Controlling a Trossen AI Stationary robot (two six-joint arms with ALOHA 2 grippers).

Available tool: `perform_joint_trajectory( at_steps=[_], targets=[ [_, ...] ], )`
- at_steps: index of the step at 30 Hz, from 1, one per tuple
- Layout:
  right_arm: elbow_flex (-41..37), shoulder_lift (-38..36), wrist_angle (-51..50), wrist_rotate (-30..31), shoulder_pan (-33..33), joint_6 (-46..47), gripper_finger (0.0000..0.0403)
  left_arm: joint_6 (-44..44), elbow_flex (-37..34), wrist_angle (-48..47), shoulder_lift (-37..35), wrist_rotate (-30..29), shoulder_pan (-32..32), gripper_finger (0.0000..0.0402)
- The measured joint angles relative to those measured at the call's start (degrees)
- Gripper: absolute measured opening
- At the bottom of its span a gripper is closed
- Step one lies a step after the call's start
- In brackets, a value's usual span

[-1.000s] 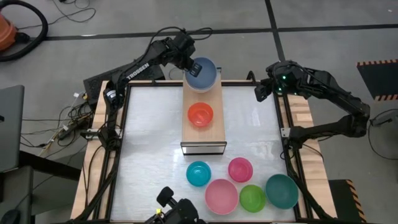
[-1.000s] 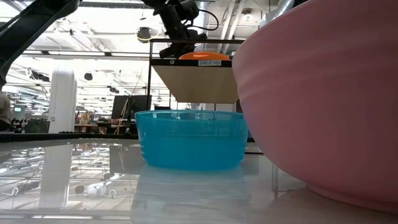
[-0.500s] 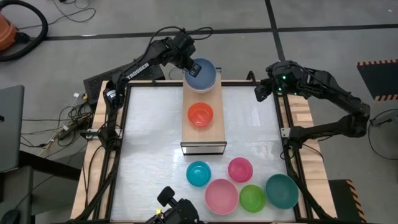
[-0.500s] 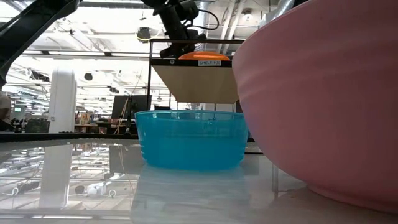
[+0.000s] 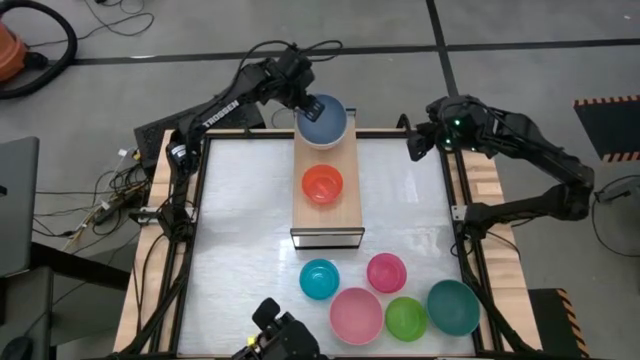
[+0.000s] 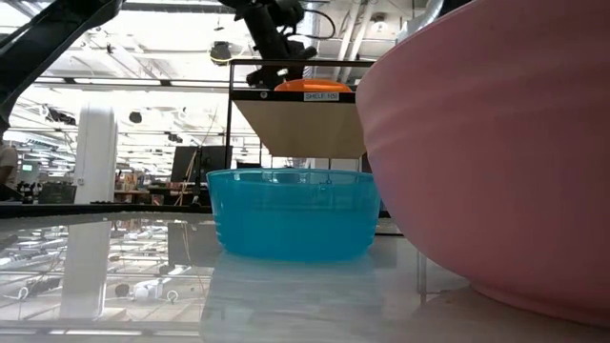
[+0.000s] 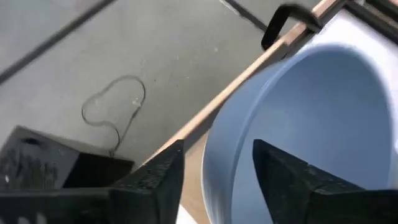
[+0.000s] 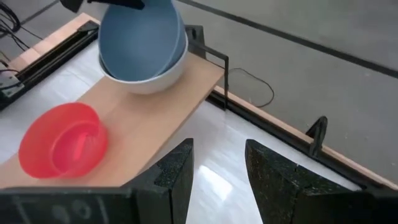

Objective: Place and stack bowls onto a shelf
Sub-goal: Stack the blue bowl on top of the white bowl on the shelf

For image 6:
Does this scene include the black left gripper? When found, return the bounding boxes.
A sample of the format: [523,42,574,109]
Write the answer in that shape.
[233,0,318,90]

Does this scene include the small red-orange bowl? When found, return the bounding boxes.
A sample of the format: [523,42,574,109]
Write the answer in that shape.
[274,78,354,93]

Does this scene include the small teal bowl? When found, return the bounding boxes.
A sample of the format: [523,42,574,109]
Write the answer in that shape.
[206,168,382,262]

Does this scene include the large light pink bowl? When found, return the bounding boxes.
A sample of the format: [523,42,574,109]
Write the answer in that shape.
[355,0,610,330]

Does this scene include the black desk monitor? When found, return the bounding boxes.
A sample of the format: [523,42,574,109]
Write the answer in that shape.
[170,145,234,185]

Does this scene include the white pillar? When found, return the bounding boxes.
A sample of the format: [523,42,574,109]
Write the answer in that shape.
[59,102,119,205]

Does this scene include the person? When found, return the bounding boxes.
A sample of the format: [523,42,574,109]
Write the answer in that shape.
[0,142,20,201]

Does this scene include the black ceiling camera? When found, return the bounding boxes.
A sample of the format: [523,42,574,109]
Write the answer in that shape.
[209,41,234,66]

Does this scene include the wooden shelf with black frame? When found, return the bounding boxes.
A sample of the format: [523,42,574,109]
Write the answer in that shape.
[224,58,377,171]

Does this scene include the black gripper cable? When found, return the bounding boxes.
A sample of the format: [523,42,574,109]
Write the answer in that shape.
[295,8,337,42]

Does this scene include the silver ceiling duct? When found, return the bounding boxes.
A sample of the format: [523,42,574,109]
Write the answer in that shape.
[397,0,445,44]

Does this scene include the black table frame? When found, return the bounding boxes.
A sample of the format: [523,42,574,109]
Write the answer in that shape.
[0,203,214,220]

